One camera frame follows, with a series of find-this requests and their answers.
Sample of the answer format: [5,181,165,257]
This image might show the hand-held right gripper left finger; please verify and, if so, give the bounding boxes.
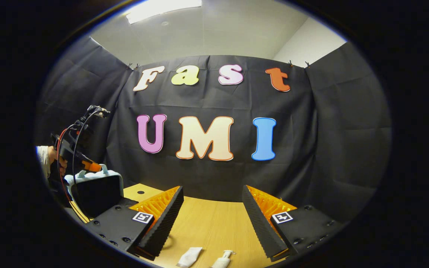
[84,186,185,261]

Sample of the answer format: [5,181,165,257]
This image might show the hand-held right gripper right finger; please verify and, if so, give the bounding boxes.
[242,185,344,262]

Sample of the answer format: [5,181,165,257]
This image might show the light blue suitcase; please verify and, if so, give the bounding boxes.
[64,164,124,220]

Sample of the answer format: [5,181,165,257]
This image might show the white skin care tube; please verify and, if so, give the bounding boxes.
[177,247,203,268]

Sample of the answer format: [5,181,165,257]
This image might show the white pump bottle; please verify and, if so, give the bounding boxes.
[211,250,236,268]

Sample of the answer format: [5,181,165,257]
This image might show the black backdrop cloth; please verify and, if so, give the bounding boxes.
[36,35,392,224]

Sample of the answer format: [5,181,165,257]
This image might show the red cable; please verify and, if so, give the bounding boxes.
[56,128,72,202]

